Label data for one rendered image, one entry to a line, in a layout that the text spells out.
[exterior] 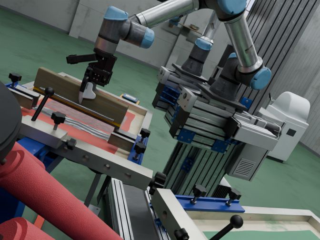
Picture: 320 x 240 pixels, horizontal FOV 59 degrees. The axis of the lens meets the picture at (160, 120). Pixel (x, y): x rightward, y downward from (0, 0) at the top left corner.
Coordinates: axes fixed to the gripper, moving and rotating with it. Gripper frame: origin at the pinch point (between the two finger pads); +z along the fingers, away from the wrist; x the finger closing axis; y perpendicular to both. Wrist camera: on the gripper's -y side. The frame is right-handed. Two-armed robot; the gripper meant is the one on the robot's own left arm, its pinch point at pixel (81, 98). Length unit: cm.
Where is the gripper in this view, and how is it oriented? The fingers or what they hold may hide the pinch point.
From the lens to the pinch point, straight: 111.7
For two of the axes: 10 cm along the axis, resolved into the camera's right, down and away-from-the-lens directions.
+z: -3.9, 8.7, 2.9
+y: 9.2, 3.9, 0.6
